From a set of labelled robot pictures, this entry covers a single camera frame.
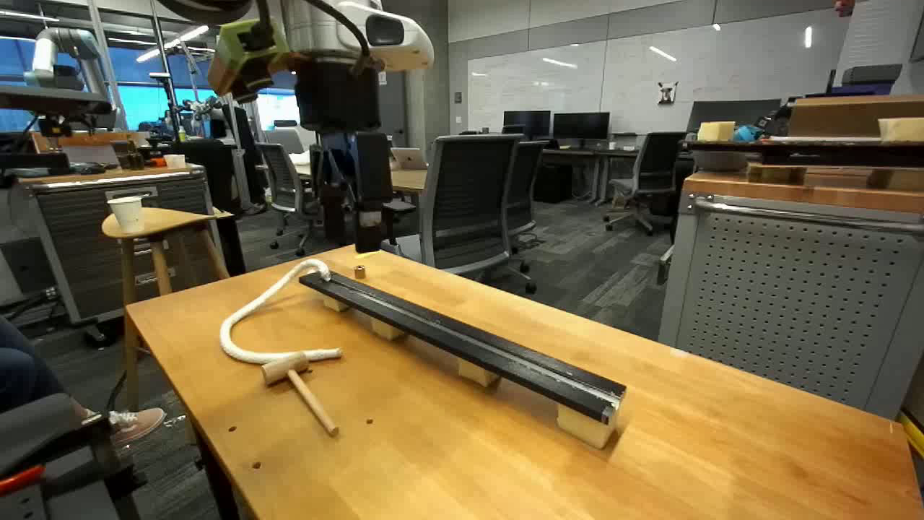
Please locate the stack of wooden boards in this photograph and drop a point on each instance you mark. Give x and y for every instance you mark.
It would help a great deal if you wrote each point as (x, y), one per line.
(854, 120)

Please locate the large pale support block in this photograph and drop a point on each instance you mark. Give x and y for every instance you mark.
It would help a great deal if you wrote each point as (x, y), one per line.
(587, 426)

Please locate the person leg in jeans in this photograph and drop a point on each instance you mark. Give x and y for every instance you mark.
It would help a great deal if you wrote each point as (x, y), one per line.
(18, 370)

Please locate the small wooden mallet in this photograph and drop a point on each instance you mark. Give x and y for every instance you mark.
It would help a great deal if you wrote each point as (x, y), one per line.
(291, 369)

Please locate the black office chair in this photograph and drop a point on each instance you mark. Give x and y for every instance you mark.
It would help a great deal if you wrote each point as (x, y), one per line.
(653, 174)

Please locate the grey perforated metal cabinet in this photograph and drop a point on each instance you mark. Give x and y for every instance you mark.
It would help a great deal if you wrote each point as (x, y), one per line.
(798, 307)

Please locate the round wooden stool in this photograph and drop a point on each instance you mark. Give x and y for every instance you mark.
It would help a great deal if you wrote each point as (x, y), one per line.
(161, 223)

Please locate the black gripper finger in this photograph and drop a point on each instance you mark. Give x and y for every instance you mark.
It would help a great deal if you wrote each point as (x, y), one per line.
(370, 184)
(334, 188)

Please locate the long black board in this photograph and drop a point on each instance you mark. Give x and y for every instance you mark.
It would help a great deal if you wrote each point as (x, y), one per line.
(464, 341)

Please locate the light sneaker shoe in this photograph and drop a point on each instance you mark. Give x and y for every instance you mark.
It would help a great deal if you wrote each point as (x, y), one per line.
(139, 422)

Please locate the small wooden support block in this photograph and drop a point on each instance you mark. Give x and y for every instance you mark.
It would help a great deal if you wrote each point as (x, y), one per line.
(389, 331)
(337, 304)
(477, 373)

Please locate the grey mesh office chair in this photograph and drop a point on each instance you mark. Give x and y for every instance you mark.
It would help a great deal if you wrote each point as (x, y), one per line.
(467, 204)

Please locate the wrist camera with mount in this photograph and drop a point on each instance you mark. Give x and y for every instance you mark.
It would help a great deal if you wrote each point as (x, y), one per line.
(236, 47)

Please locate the pale foam block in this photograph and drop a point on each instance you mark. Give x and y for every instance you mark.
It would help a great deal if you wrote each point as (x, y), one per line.
(901, 129)
(718, 132)

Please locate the white paper cup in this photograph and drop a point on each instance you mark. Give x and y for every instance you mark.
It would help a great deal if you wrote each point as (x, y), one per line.
(125, 216)

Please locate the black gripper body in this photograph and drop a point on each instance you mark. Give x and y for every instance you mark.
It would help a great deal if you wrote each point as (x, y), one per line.
(337, 97)

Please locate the black computer monitor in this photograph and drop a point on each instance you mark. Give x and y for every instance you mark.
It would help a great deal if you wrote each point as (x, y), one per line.
(526, 123)
(581, 125)

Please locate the grey swivel office chair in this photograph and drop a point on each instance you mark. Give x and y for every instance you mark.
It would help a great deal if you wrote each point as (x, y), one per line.
(285, 188)

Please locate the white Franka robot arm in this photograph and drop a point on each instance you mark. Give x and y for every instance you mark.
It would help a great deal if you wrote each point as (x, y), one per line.
(328, 34)

